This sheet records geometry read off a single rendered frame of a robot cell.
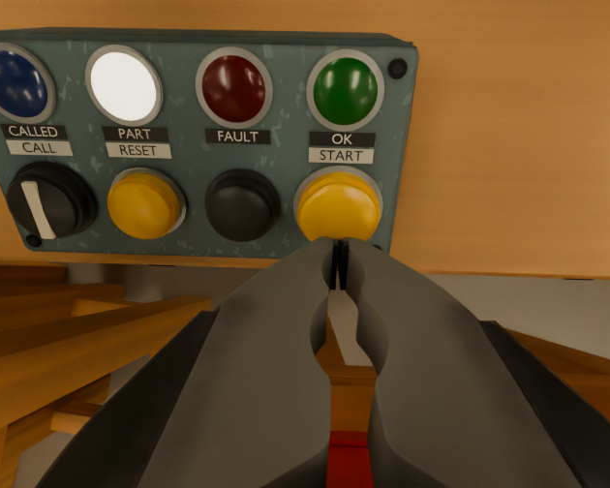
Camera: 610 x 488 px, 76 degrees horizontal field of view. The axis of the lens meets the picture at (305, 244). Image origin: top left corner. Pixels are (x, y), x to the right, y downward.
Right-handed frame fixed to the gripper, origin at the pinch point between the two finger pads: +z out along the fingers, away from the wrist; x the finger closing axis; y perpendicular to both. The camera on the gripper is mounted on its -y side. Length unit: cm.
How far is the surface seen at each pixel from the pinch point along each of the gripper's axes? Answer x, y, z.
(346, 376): 1.9, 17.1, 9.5
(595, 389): 19.2, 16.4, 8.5
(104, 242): -9.1, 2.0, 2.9
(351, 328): 10, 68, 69
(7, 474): -78, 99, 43
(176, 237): -6.2, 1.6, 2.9
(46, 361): -28.2, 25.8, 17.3
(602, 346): 77, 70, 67
